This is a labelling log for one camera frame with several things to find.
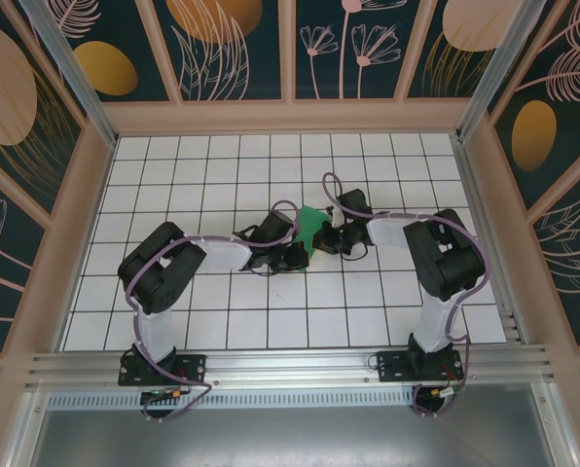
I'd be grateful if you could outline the green square paper sheet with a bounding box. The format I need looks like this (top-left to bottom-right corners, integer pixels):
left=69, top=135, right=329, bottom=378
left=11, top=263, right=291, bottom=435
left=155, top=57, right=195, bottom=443
left=289, top=204, right=336, bottom=268

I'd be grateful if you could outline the grey metal sheet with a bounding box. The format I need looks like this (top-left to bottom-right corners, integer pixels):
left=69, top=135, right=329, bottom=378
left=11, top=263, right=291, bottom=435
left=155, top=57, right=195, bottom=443
left=19, top=388, right=571, bottom=467

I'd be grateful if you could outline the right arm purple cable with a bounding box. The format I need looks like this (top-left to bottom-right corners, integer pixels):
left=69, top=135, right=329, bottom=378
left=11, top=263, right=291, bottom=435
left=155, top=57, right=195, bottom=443
left=321, top=171, right=489, bottom=419

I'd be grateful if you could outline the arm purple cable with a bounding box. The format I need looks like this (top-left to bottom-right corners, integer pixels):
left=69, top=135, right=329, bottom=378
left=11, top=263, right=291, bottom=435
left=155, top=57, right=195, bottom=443
left=124, top=198, right=304, bottom=423
left=321, top=171, right=489, bottom=419

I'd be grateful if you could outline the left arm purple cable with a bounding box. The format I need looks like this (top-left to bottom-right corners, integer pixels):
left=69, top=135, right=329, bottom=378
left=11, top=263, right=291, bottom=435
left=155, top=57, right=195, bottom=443
left=124, top=198, right=304, bottom=423

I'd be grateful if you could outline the aluminium mounting rail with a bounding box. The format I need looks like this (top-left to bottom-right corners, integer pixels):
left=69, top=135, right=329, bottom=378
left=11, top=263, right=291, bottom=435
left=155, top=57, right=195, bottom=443
left=24, top=343, right=559, bottom=390

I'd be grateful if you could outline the aluminium side rail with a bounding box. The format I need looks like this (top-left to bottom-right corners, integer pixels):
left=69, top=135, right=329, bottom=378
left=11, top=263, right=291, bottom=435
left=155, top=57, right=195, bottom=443
left=453, top=138, right=532, bottom=347

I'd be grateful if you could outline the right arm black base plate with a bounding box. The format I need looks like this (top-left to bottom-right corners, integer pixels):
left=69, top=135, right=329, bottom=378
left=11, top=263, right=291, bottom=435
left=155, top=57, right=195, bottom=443
left=376, top=350, right=465, bottom=384

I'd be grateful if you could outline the slotted grey cable duct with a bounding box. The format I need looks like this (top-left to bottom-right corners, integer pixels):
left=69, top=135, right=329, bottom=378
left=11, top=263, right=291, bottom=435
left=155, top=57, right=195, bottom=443
left=46, top=391, right=417, bottom=411

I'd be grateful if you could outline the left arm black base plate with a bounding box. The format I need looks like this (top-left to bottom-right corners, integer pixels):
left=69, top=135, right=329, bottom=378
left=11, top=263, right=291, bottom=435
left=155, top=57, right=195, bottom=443
left=118, top=353, right=208, bottom=387

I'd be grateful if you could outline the aluminium frame post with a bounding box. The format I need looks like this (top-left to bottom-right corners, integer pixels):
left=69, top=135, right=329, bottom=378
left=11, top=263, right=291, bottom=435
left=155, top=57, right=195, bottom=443
left=453, top=0, right=539, bottom=143
left=19, top=0, right=120, bottom=148

